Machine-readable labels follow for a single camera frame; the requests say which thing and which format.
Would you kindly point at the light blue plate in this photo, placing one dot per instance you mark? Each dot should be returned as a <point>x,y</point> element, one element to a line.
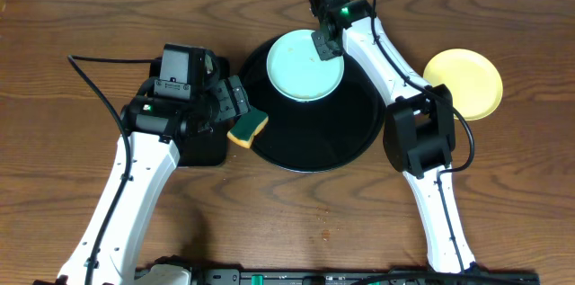
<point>296,70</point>

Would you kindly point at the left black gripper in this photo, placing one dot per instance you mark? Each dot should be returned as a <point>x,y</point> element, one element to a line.
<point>234,97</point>

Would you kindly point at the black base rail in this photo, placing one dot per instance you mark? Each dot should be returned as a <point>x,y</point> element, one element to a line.
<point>341,277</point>

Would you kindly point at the yellow plate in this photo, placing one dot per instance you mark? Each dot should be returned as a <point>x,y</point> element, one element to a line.
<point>474,82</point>

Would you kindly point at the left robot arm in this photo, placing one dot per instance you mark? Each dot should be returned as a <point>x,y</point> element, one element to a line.
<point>156,127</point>

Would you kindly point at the green yellow sponge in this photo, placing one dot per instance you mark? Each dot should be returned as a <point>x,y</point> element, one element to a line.
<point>248,127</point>

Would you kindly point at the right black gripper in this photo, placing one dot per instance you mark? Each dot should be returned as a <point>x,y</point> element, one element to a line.
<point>322,51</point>

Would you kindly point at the round black tray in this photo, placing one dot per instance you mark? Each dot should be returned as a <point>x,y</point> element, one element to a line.
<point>313,136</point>

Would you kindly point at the rectangular black tray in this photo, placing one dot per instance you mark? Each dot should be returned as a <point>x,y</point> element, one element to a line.
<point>203,150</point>

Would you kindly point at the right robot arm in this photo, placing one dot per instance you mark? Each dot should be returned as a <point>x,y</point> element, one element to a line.
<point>419,124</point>

